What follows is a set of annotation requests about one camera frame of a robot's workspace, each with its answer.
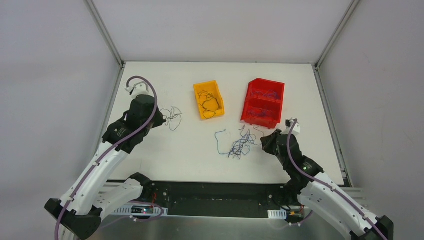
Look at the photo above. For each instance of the left white slotted cable duct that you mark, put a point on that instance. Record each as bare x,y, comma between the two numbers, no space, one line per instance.
139,210

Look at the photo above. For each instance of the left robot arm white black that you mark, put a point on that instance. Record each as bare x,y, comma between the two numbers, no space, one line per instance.
81,210

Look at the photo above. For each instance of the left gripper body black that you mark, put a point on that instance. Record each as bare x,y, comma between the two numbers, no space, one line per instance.
158,118

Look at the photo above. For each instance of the yellow plastic bin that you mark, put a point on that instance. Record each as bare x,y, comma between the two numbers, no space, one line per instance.
209,100

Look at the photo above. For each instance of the right white slotted cable duct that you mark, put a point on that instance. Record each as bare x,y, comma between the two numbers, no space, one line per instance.
277,214

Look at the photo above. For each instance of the white slotted cable duct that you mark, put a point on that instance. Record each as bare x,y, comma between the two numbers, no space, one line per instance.
277,214
139,210

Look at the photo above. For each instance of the red plastic bin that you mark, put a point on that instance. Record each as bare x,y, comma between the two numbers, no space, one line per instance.
263,104

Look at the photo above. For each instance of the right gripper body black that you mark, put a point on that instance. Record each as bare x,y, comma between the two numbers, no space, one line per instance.
268,141

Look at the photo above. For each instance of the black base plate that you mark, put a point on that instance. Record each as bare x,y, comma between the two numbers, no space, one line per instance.
228,200

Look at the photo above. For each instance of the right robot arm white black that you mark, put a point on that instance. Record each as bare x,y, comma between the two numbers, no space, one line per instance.
311,186

